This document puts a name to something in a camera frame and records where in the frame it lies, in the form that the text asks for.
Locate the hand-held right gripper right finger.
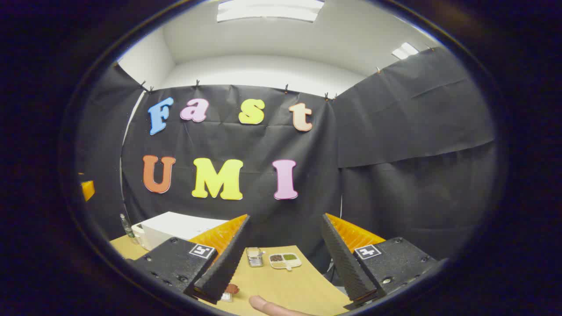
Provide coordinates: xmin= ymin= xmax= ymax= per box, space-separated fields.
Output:
xmin=321 ymin=213 xmax=440 ymax=310

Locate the clear plastic water bottle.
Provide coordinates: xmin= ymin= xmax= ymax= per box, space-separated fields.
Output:
xmin=120 ymin=214 xmax=137 ymax=244

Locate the white divided plate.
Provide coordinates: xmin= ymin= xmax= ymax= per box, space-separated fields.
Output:
xmin=269 ymin=252 xmax=303 ymax=271

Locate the clear square container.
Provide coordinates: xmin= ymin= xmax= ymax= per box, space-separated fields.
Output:
xmin=245 ymin=247 xmax=265 ymax=268

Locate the white microwave oven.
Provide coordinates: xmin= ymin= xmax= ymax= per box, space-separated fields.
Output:
xmin=132 ymin=212 xmax=229 ymax=251

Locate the large ceiling light panel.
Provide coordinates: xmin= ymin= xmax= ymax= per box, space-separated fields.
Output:
xmin=216 ymin=0 xmax=325 ymax=23

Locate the small ceiling light panel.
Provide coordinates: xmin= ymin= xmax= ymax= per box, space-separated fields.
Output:
xmin=392 ymin=42 xmax=420 ymax=61

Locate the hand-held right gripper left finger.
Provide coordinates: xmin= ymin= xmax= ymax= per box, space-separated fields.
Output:
xmin=126 ymin=214 xmax=252 ymax=305

